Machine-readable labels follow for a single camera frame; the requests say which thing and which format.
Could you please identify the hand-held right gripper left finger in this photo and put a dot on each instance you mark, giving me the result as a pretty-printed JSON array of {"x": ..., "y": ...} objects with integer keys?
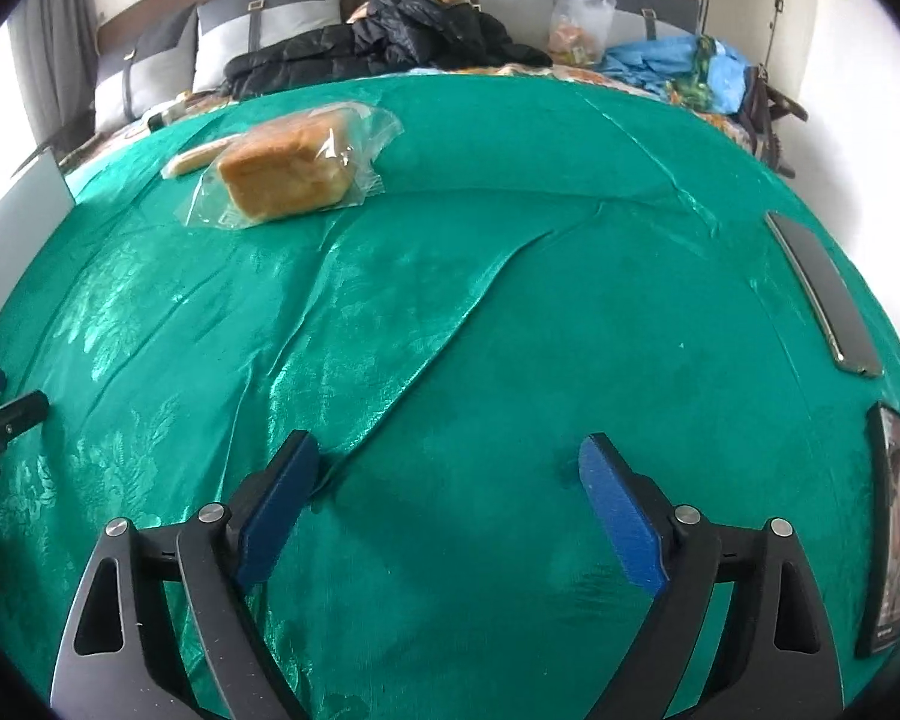
[{"x": 274, "y": 517}]

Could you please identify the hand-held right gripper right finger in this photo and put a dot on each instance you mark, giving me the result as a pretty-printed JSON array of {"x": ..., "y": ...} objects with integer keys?
[{"x": 630, "y": 521}]

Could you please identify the white cardboard box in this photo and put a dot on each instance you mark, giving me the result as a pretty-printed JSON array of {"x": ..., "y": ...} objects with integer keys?
[{"x": 15, "y": 202}]

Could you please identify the pale sausage clear packet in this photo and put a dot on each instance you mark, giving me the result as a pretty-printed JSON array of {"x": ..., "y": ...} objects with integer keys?
[{"x": 195, "y": 157}]

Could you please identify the bread loaf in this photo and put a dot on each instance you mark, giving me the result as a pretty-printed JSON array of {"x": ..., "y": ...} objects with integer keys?
[{"x": 285, "y": 172}]

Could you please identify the green satin cloth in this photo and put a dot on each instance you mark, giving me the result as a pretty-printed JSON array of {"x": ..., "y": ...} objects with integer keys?
[{"x": 495, "y": 300}]

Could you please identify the smartphone with lit screen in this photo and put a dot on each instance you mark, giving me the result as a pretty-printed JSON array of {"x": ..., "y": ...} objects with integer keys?
[{"x": 896, "y": 532}]

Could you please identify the smartphone with grey back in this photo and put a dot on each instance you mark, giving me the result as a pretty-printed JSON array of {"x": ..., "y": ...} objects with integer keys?
[{"x": 825, "y": 292}]

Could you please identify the grey curtain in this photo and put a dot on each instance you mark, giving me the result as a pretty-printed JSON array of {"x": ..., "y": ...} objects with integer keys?
[{"x": 52, "y": 30}]

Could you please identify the brown handbag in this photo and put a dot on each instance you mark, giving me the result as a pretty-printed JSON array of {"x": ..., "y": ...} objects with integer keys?
[{"x": 765, "y": 120}]

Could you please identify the green patterned cloth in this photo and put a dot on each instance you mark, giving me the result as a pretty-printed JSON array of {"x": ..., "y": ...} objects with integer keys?
[{"x": 694, "y": 79}]

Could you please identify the floral bedsheet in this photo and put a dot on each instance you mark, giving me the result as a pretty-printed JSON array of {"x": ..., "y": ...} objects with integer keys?
[{"x": 570, "y": 75}]

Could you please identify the blue cloth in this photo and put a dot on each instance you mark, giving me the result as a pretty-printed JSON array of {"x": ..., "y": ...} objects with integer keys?
[{"x": 637, "y": 60}]

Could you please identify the clear plastic bag of food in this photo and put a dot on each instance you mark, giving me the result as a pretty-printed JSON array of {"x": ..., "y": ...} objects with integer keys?
[{"x": 581, "y": 34}]

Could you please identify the black down jacket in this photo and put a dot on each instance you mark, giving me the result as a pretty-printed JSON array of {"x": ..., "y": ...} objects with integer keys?
[{"x": 390, "y": 37}]

